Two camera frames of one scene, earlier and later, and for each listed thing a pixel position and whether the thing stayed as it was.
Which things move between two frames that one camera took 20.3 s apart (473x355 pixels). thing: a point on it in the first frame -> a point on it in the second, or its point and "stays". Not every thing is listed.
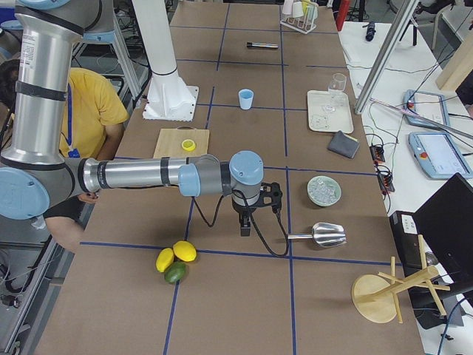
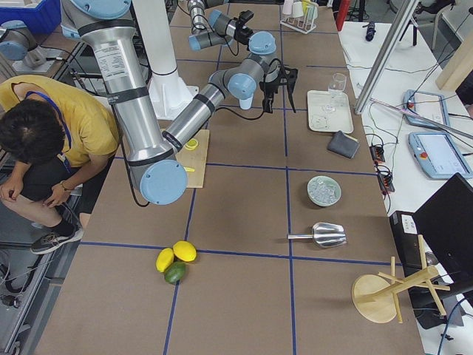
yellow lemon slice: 188,145 stays
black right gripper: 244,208 -> 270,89
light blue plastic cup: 246,97 stays
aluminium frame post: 400,23 stays
